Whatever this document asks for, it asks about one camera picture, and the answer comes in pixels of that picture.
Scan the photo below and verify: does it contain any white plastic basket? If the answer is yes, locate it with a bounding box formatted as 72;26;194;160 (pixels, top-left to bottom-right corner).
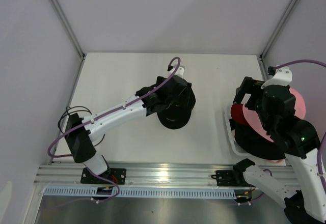
224;105;249;157

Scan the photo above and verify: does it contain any black wire hat stand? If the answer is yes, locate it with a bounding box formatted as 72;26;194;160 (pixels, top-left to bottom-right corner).
58;105;105;152

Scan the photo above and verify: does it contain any right frame post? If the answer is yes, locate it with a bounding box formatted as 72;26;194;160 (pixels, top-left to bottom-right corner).
259;0;313;60

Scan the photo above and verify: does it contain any black baseball cap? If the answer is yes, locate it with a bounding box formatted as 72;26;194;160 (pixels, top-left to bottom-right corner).
157;82;196;130

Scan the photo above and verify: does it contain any white slotted cable duct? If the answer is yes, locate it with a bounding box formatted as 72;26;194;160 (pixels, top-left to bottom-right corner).
44;186;236;200

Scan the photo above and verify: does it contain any frame post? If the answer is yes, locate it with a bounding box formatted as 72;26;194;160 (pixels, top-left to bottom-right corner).
259;0;313;60
49;0;85;60

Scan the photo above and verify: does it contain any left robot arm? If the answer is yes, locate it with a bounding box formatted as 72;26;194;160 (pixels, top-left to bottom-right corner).
64;75;196;184

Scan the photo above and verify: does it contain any red baseball cap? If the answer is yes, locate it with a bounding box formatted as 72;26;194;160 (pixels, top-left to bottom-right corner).
230;104;249;126

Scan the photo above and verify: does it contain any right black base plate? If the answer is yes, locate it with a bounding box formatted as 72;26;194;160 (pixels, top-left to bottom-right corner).
210;170;248;187

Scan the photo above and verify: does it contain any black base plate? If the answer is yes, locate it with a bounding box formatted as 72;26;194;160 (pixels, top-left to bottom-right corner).
80;168;126;185
210;170;248;187

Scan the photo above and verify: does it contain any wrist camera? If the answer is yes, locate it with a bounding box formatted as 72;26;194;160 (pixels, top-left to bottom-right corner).
168;65;185;78
261;66;292;90

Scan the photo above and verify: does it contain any light pink hat in basket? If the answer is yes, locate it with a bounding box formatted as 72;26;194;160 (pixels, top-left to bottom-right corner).
266;159;284;164

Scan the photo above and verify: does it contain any left frame post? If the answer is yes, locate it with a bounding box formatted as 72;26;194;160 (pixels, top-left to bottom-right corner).
49;0;85;60

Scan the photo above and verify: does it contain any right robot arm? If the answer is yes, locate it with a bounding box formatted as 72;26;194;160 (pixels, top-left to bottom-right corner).
232;77;325;223

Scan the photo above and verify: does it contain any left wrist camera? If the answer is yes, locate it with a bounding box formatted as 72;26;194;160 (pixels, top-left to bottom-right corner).
168;65;185;78

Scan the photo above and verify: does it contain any pink bucket hat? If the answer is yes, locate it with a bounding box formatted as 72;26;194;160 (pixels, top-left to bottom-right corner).
242;88;306;143

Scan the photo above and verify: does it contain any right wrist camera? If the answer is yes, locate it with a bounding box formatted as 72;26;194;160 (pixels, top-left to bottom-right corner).
261;66;292;90

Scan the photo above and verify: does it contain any black hat in basket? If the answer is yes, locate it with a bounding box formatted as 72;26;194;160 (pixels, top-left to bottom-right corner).
234;122;285;160

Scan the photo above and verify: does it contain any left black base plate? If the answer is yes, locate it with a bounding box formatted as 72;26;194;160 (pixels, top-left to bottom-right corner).
80;168;126;185

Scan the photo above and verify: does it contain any aluminium mounting rail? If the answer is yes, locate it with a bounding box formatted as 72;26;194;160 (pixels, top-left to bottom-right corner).
34;161;310;190

